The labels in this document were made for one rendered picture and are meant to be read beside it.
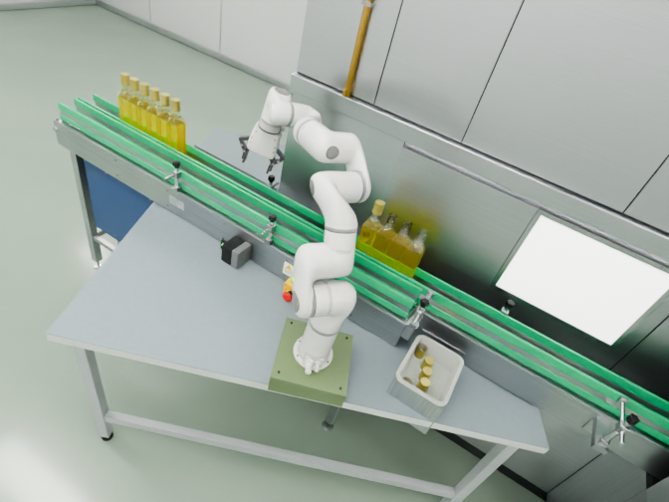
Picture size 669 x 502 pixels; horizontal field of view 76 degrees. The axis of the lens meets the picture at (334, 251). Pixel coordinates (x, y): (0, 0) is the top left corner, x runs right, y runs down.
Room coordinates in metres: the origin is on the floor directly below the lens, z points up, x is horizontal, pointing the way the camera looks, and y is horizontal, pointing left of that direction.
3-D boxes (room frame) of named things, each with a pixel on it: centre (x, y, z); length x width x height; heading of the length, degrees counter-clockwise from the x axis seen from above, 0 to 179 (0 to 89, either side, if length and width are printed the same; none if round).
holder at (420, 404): (0.91, -0.41, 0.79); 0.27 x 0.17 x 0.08; 159
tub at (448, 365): (0.88, -0.40, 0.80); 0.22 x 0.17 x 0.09; 159
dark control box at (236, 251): (1.20, 0.36, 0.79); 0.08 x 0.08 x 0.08; 69
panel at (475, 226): (1.21, -0.55, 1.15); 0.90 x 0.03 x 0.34; 69
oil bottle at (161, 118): (1.58, 0.82, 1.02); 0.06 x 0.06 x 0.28; 69
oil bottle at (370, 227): (1.24, -0.10, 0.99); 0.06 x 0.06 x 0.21; 70
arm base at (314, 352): (0.81, -0.03, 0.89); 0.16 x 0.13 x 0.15; 7
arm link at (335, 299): (0.82, -0.03, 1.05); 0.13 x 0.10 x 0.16; 121
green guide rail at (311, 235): (1.40, 0.50, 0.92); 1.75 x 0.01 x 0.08; 69
